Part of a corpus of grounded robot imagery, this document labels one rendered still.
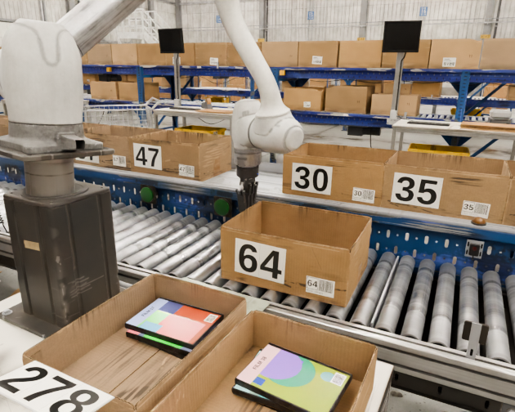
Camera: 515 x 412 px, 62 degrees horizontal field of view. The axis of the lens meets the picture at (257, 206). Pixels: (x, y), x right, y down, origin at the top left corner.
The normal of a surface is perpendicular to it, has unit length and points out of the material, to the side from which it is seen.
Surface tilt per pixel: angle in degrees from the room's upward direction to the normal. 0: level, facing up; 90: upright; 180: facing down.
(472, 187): 91
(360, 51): 89
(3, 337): 0
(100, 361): 1
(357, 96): 90
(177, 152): 91
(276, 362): 0
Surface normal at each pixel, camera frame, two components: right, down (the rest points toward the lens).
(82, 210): 0.88, 0.16
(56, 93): 0.69, 0.22
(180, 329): 0.01, -0.95
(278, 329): -0.45, 0.26
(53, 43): 0.65, -0.10
